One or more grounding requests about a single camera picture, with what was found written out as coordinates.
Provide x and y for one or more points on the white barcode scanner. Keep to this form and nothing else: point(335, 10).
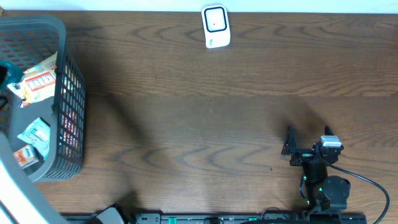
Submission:
point(216, 26)

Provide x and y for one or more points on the dark grey plastic basket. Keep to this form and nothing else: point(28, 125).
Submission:
point(25, 42)

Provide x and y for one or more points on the red snack package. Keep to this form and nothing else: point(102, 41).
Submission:
point(70, 135)

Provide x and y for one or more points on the light green wet wipes pack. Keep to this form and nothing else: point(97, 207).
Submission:
point(37, 134)

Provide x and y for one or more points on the orange tissue pack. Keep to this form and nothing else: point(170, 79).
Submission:
point(26, 156)

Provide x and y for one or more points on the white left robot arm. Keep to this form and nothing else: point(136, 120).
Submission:
point(22, 201)

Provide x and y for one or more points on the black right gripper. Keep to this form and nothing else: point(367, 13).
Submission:
point(290, 147)

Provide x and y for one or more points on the yellow white snack bag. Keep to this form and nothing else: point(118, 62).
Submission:
point(37, 84)

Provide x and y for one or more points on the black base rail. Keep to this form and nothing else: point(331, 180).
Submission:
point(156, 218)

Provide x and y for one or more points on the teal mouthwash bottle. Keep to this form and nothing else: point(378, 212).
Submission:
point(10, 73)

